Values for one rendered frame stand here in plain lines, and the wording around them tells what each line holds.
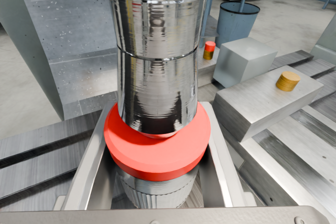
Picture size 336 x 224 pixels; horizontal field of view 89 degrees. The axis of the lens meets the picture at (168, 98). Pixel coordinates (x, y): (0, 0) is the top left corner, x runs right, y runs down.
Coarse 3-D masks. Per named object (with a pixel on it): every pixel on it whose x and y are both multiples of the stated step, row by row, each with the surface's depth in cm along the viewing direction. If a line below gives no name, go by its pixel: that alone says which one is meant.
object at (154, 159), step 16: (112, 112) 8; (112, 128) 7; (128, 128) 7; (192, 128) 7; (208, 128) 7; (112, 144) 7; (128, 144) 7; (144, 144) 7; (160, 144) 7; (176, 144) 7; (192, 144) 7; (128, 160) 6; (144, 160) 6; (160, 160) 6; (176, 160) 6; (192, 160) 6; (144, 176) 6; (160, 176) 6; (176, 176) 7
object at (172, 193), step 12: (120, 168) 7; (192, 168) 7; (132, 180) 7; (144, 180) 7; (168, 180) 7; (180, 180) 7; (192, 180) 9; (132, 192) 8; (144, 192) 8; (156, 192) 7; (168, 192) 8; (180, 192) 8; (144, 204) 9; (156, 204) 9; (168, 204) 9; (180, 204) 10
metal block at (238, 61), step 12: (228, 48) 24; (240, 48) 24; (252, 48) 24; (264, 48) 24; (228, 60) 25; (240, 60) 23; (252, 60) 22; (264, 60) 24; (216, 72) 28; (228, 72) 25; (240, 72) 23; (252, 72) 24; (264, 72) 26; (228, 84) 26
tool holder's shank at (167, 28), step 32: (128, 0) 3; (160, 0) 3; (192, 0) 4; (128, 32) 4; (160, 32) 4; (192, 32) 4; (128, 64) 5; (160, 64) 4; (192, 64) 5; (128, 96) 5; (160, 96) 5; (192, 96) 6; (160, 128) 6
